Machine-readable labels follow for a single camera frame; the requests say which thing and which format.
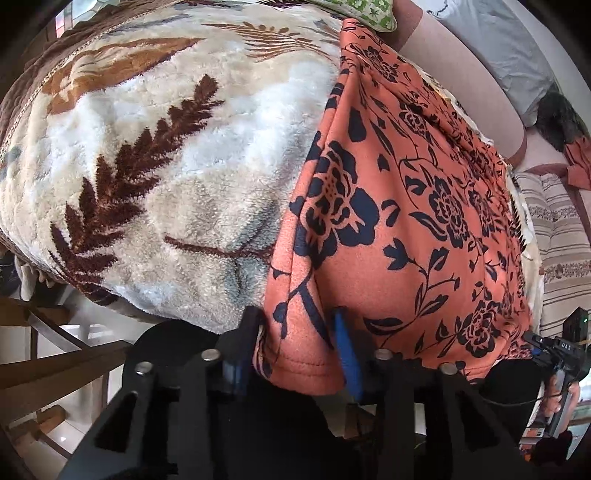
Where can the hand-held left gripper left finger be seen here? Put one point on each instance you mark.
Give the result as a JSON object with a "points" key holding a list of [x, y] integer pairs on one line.
{"points": [[233, 364]]}

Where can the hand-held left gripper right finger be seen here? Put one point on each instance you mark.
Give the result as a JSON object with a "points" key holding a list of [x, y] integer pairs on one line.
{"points": [[347, 364]]}

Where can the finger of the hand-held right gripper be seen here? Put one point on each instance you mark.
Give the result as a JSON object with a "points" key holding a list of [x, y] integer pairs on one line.
{"points": [[535, 344]]}

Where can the orange floral garment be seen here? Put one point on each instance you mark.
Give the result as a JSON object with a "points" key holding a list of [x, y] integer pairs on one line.
{"points": [[406, 221]]}

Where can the person's right hand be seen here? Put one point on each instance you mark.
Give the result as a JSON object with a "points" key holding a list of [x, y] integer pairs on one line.
{"points": [[553, 399]]}

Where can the striped floral cushion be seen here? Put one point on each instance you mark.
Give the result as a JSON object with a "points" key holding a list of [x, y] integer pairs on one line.
{"points": [[561, 249]]}

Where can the rust orange cloth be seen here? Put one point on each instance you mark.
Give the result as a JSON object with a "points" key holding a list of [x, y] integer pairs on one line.
{"points": [[579, 161]]}

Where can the dark furry cloth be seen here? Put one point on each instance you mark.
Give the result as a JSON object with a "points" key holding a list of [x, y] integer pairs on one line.
{"points": [[561, 120]]}

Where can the leaf print fleece blanket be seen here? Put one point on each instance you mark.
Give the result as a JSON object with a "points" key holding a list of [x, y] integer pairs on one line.
{"points": [[152, 152]]}

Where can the pink bolster pillow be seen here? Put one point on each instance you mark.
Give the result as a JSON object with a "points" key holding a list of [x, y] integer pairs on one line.
{"points": [[461, 78]]}

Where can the grey pillow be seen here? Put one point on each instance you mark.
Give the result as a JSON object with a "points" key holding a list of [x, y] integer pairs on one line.
{"points": [[503, 46]]}

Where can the green checkered pillow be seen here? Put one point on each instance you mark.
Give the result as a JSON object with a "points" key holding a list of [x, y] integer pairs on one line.
{"points": [[369, 11]]}

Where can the wooden chair frame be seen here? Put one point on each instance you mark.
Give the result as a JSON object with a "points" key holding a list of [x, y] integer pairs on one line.
{"points": [[51, 350]]}

